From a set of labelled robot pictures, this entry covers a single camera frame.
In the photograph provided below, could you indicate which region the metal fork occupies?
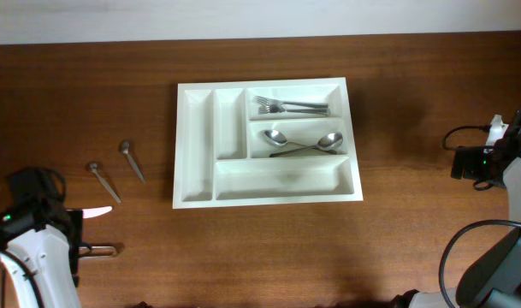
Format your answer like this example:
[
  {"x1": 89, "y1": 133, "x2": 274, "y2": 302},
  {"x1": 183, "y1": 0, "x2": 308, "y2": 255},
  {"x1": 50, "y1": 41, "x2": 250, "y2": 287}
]
[
  {"x1": 258, "y1": 105, "x2": 331, "y2": 116},
  {"x1": 254, "y1": 96, "x2": 329, "y2": 109}
]

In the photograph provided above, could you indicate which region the pink plastic knife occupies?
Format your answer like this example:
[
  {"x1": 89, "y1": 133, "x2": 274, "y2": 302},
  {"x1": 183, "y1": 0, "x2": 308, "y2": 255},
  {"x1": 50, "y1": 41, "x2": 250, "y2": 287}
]
[{"x1": 81, "y1": 206, "x2": 113, "y2": 219}]

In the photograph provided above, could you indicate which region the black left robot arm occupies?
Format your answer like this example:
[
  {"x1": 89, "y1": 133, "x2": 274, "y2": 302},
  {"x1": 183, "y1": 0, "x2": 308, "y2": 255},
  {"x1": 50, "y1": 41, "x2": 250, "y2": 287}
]
[{"x1": 0, "y1": 167, "x2": 80, "y2": 307}]

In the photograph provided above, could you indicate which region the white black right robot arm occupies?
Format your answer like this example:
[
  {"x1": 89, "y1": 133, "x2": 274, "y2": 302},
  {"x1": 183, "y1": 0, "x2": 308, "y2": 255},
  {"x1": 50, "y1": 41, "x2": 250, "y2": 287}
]
[{"x1": 390, "y1": 109, "x2": 521, "y2": 308}]

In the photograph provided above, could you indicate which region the metal spoon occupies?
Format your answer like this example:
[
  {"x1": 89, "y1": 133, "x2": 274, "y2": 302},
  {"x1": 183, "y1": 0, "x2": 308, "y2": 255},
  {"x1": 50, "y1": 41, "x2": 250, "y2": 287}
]
[
  {"x1": 269, "y1": 132, "x2": 343, "y2": 157},
  {"x1": 263, "y1": 129, "x2": 339, "y2": 156}
]

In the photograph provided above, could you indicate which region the white plastic cutlery tray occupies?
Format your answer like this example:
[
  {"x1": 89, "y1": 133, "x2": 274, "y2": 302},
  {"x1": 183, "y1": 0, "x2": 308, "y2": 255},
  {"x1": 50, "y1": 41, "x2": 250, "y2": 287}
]
[{"x1": 173, "y1": 77, "x2": 364, "y2": 209}]

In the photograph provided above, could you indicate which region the small metal teaspoon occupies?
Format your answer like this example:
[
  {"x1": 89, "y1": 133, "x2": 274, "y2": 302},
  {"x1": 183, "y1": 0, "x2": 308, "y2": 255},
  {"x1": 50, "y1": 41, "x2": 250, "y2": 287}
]
[
  {"x1": 120, "y1": 140, "x2": 145, "y2": 184},
  {"x1": 87, "y1": 162, "x2": 121, "y2": 204}
]

